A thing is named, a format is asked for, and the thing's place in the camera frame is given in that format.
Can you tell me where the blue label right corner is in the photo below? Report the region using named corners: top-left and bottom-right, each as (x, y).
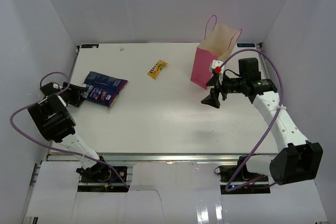
top-left (237, 43), bottom-right (255, 48)

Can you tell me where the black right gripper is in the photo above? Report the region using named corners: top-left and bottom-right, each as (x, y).
top-left (201, 72), bottom-right (246, 109)

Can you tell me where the blue label left corner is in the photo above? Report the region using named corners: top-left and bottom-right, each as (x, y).
top-left (81, 44), bottom-right (99, 49)

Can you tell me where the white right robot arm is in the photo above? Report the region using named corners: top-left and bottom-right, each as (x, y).
top-left (201, 58), bottom-right (323, 185)

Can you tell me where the yellow candy pack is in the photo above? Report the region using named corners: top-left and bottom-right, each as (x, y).
top-left (148, 60), bottom-right (168, 79)

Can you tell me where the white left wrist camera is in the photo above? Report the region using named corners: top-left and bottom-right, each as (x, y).
top-left (52, 83), bottom-right (63, 92)

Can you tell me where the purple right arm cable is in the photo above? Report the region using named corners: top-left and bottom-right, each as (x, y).
top-left (217, 48), bottom-right (285, 192)

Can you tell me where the blue purple cookie bag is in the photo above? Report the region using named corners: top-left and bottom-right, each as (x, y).
top-left (82, 71), bottom-right (128, 108)

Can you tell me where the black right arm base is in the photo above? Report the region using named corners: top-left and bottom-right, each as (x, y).
top-left (214, 155), bottom-right (270, 195)

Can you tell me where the aluminium front rail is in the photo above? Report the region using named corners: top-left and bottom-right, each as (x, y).
top-left (46, 153), bottom-right (279, 162)

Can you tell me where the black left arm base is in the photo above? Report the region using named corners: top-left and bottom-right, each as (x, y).
top-left (76, 163), bottom-right (129, 193)

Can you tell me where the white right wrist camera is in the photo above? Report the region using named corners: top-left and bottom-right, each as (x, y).
top-left (209, 60), bottom-right (225, 75)

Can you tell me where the pink cream paper bag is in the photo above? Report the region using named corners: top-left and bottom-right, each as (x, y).
top-left (191, 15), bottom-right (242, 89)

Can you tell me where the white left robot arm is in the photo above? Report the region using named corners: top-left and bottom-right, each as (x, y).
top-left (28, 82), bottom-right (111, 182)

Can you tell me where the blue label corner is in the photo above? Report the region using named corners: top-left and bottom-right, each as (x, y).
top-left (81, 44), bottom-right (99, 49)
top-left (237, 43), bottom-right (255, 48)

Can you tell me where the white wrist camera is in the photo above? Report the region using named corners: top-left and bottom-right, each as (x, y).
top-left (209, 60), bottom-right (225, 75)
top-left (52, 83), bottom-right (63, 92)

